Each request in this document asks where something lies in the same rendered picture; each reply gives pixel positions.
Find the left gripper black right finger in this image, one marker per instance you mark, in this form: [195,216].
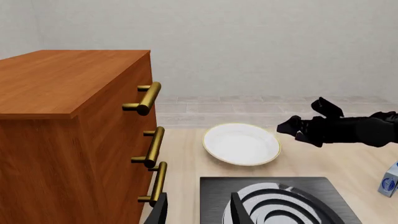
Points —
[237,211]

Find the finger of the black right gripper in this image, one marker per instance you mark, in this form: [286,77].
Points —
[309,140]
[289,126]

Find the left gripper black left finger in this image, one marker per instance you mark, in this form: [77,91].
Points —
[160,210]

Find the flat black stove plate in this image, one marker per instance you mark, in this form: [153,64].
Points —
[214,198]

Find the white plate with gold rim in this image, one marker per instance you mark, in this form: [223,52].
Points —
[241,144]

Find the white and blue milk carton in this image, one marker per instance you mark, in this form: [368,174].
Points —
[390,182]

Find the wooden cabinet with drawers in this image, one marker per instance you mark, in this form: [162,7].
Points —
[56,116]

